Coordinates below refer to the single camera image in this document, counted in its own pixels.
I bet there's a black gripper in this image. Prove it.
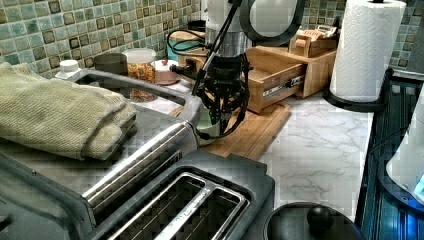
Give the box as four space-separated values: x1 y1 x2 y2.
194 54 250 135

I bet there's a metal cup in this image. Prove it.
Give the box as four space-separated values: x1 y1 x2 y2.
197 108 220 147

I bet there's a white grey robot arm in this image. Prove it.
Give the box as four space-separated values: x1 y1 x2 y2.
192 0 306 138

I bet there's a bamboo cutting board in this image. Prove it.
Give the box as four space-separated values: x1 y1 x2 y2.
168 101 293 162

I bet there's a wooden drawer box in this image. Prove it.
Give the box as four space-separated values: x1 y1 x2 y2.
178 45 338 114

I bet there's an open wooden drawer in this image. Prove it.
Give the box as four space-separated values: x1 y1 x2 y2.
246 47 306 113

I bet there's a white lid red-knob jar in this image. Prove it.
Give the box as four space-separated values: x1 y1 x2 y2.
155 59 178 85

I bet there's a black two-slot toaster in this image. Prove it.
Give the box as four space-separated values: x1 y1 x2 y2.
84 151 275 240

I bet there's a teal canister wooden lid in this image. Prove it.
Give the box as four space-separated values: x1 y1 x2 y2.
165 31 198 61

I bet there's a black utensil pot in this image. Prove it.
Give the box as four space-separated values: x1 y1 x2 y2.
187 20 206 32

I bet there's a clear lid cereal jar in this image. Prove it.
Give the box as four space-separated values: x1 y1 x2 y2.
123 48 156 103

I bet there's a wooden tea bag holder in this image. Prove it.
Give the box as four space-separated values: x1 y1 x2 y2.
288 25 339 58

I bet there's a dark smoky glass jar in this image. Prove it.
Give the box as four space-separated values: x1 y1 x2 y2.
94 53 128 76

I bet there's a black round knobbed lid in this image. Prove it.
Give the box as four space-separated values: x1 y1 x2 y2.
263 202 365 240

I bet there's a black paper towel holder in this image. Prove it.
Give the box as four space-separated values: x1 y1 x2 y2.
321 0 394 113

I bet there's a beige folded towel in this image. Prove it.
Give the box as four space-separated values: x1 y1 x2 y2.
0 62 136 160

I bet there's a white cap spice bottle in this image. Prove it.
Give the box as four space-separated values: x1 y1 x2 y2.
55 60 81 79

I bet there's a white paper towel roll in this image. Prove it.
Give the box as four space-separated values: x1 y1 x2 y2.
329 0 408 103

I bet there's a white appliance at right edge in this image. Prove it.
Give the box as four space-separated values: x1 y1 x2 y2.
379 86 423 214

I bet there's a stainless steel toaster oven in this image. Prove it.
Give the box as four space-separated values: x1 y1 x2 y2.
1 70 201 240

